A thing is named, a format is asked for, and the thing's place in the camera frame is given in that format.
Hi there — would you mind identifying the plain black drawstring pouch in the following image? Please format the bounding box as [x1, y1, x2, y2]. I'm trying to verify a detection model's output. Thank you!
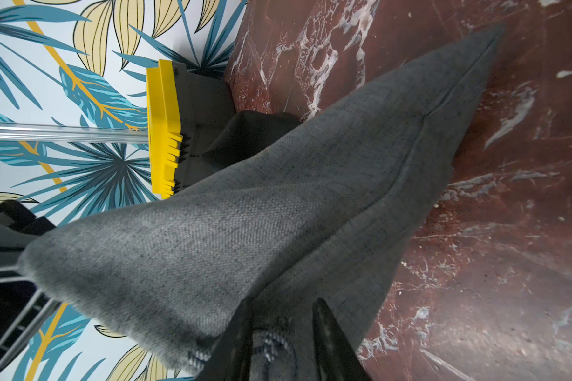
[201, 110, 301, 171]

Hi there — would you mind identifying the yellow black toolbox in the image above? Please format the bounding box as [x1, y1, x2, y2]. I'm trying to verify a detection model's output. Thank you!
[146, 60, 235, 199]

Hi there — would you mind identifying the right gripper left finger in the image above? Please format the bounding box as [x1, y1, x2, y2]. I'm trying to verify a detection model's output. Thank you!
[195, 298, 254, 381]

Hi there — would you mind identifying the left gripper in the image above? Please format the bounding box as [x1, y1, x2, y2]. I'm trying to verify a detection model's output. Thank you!
[0, 200, 58, 370]

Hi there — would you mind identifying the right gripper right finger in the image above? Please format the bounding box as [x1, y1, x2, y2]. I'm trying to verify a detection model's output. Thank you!
[312, 298, 371, 381]

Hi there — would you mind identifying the grey hair dryer pouch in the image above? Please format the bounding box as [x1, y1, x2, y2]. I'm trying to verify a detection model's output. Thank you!
[18, 25, 504, 380]

